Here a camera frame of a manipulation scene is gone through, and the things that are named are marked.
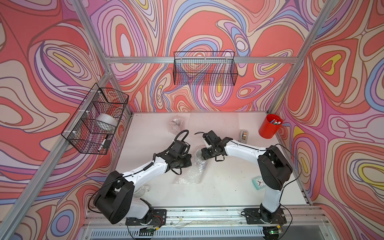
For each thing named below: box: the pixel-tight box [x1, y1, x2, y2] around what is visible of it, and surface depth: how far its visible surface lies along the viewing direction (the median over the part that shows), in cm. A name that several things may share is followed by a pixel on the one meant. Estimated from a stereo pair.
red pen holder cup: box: [258, 114, 284, 139], surface depth 102 cm
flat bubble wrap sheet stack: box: [188, 112, 241, 139], surface depth 117 cm
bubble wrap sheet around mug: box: [168, 117, 184, 133], surface depth 103 cm
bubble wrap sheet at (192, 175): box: [174, 149, 206, 185], surface depth 86 cm
